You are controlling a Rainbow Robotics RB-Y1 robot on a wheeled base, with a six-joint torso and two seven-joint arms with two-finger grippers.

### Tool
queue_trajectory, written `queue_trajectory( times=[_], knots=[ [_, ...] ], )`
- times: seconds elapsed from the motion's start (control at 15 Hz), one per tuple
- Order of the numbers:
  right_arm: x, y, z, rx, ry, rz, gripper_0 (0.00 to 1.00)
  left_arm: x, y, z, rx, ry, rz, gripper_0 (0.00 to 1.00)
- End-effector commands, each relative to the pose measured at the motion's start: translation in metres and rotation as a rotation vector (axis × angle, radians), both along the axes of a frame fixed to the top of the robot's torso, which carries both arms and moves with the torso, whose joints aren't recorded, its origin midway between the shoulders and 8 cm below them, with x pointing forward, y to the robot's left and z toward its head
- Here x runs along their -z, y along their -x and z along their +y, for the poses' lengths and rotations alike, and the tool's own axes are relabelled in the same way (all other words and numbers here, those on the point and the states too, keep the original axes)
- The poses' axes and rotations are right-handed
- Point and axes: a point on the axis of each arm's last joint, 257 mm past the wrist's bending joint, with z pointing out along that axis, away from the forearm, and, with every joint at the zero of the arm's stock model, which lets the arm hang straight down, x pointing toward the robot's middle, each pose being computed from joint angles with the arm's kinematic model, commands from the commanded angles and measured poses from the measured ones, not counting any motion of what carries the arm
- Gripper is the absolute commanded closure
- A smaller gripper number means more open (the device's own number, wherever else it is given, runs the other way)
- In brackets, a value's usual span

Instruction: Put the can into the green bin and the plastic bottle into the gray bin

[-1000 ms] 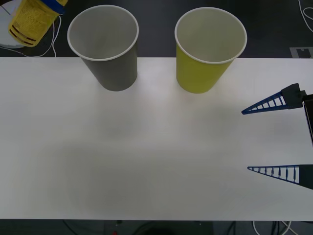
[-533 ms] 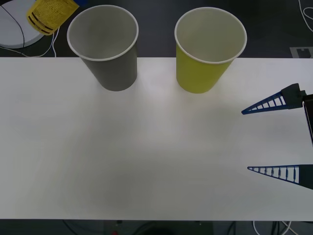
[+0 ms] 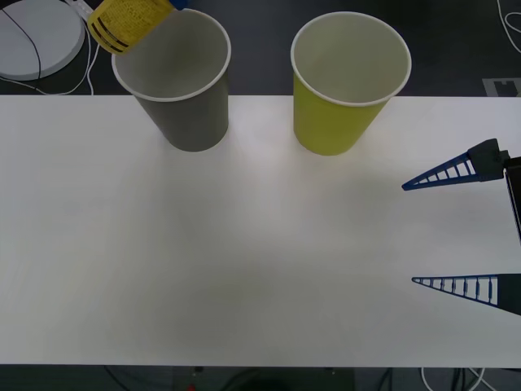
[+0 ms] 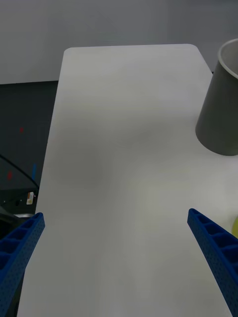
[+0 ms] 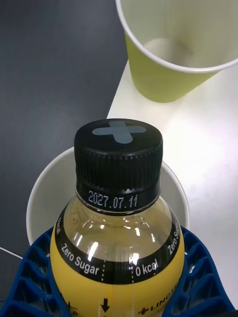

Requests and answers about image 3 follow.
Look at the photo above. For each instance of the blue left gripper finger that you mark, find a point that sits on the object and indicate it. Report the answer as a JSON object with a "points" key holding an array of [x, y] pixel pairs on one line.
{"points": [[179, 4]]}

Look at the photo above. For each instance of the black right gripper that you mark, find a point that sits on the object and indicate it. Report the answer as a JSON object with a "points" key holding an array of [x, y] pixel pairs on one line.
{"points": [[515, 183]]}

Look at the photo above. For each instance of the yellow plastic drink bottle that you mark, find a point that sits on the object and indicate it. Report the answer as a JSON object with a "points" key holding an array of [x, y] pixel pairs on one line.
{"points": [[126, 22]]}

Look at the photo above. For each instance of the white power strip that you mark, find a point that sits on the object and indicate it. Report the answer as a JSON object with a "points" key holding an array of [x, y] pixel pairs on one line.
{"points": [[81, 7]]}

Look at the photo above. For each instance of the grey plastic waste bin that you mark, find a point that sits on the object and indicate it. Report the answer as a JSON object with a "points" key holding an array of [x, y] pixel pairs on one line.
{"points": [[195, 118]]}

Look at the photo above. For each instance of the grey marker plate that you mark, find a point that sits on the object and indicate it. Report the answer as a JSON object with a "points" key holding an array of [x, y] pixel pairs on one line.
{"points": [[502, 86]]}

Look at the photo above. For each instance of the yellow-green plastic waste bin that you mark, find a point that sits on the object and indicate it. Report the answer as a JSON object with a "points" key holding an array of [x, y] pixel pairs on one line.
{"points": [[329, 126]]}

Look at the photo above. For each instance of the white round base plate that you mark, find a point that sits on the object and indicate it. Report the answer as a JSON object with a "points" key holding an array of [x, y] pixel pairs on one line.
{"points": [[53, 36]]}

